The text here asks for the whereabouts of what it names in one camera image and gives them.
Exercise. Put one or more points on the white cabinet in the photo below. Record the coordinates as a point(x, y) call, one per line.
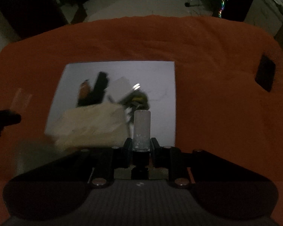
point(266, 14)

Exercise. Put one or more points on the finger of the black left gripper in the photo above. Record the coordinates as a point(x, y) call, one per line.
point(7, 118)

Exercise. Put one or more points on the white charger plug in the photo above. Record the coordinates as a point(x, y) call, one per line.
point(120, 90)

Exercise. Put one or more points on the black plush toy figure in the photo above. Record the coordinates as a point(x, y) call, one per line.
point(137, 100)

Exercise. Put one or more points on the beige cloth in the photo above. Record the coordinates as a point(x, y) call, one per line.
point(102, 125)

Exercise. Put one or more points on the brown small bottle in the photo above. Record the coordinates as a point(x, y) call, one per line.
point(83, 94)

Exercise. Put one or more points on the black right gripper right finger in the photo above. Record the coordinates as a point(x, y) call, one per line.
point(154, 146)

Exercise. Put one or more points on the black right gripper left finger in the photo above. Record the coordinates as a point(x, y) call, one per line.
point(128, 146)

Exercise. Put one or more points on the clear plastic tube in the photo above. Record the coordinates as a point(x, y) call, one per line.
point(142, 130)

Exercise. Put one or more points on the small black square object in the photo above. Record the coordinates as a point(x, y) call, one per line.
point(266, 73)

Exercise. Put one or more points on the white box lid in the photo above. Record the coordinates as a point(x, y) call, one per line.
point(156, 78)

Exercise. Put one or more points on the black rectangular device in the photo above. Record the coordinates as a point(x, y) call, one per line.
point(96, 96)

